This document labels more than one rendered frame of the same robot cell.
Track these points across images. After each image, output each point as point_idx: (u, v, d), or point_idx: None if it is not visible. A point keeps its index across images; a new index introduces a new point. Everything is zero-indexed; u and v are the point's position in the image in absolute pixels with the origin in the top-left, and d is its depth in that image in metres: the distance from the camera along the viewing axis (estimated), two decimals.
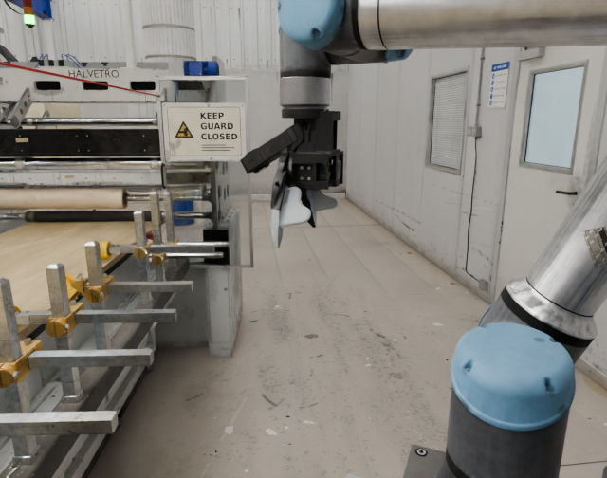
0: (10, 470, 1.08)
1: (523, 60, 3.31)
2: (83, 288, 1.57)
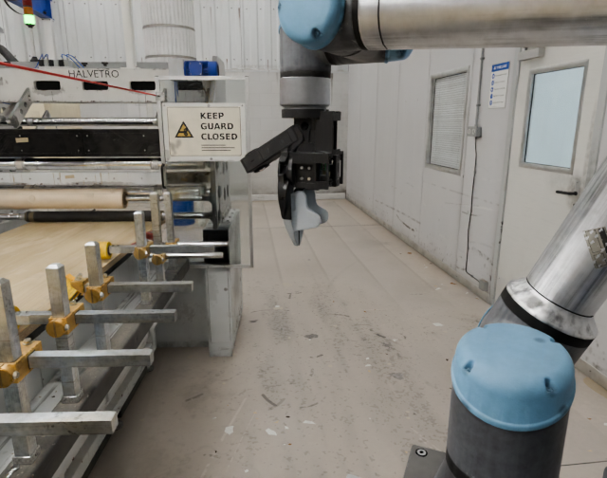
0: (10, 471, 1.08)
1: (523, 60, 3.31)
2: (83, 288, 1.57)
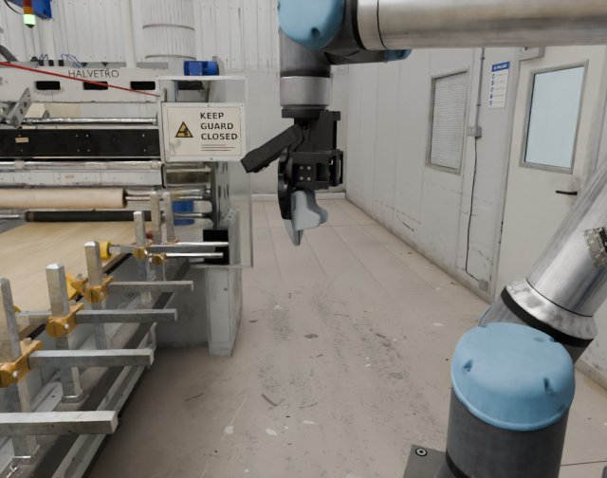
0: (10, 471, 1.08)
1: (523, 60, 3.31)
2: (83, 288, 1.57)
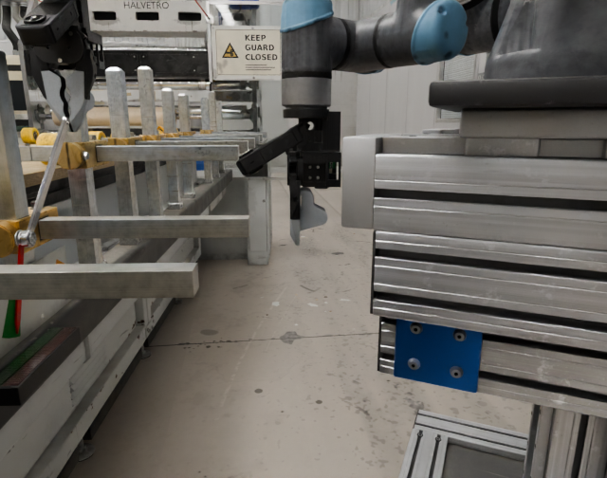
0: None
1: None
2: None
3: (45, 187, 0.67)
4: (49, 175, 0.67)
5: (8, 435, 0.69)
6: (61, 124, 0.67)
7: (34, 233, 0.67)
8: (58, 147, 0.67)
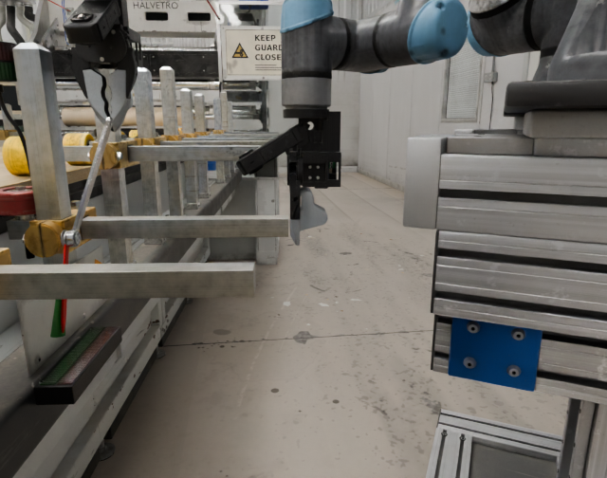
0: None
1: None
2: None
3: (90, 187, 0.67)
4: (93, 176, 0.67)
5: (51, 434, 0.69)
6: (105, 125, 0.68)
7: (79, 232, 0.67)
8: (101, 147, 0.68)
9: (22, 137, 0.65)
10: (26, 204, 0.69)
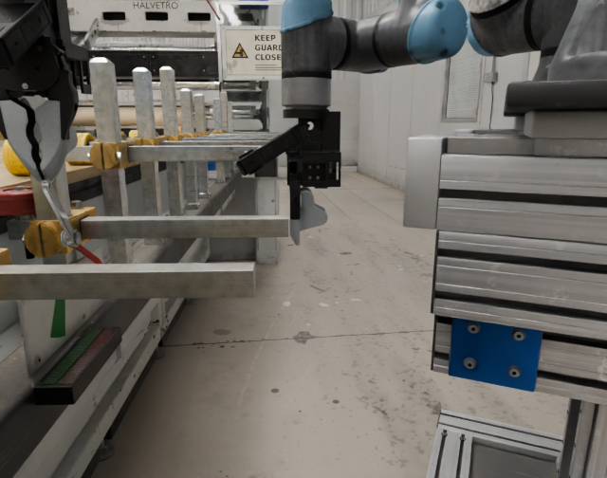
0: None
1: None
2: None
3: (65, 220, 0.60)
4: (63, 215, 0.58)
5: (51, 434, 0.69)
6: (45, 193, 0.51)
7: (76, 235, 0.66)
8: (56, 203, 0.54)
9: None
10: (26, 204, 0.69)
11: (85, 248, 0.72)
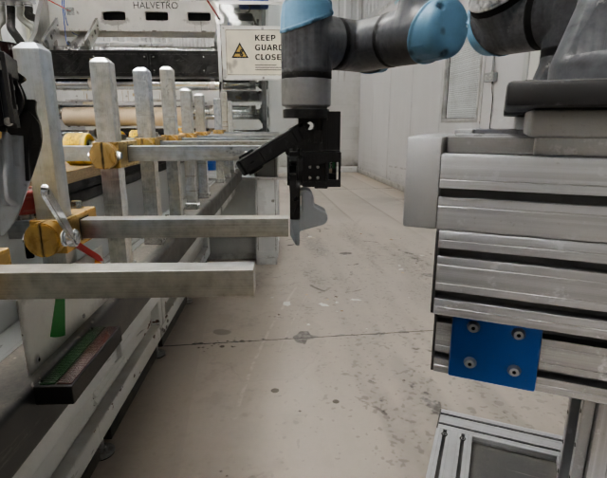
0: None
1: None
2: None
3: (64, 222, 0.59)
4: (63, 218, 0.58)
5: (51, 434, 0.69)
6: (45, 199, 0.51)
7: (76, 235, 0.66)
8: (55, 207, 0.54)
9: None
10: (26, 203, 0.69)
11: (85, 247, 0.72)
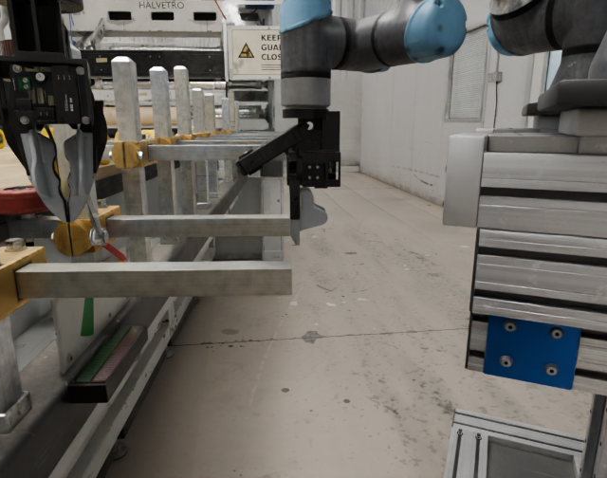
0: None
1: None
2: None
3: (97, 221, 0.60)
4: (95, 217, 0.58)
5: (79, 433, 0.69)
6: None
7: (104, 234, 0.66)
8: (90, 206, 0.54)
9: (50, 136, 0.65)
10: (27, 203, 0.69)
11: (111, 246, 0.73)
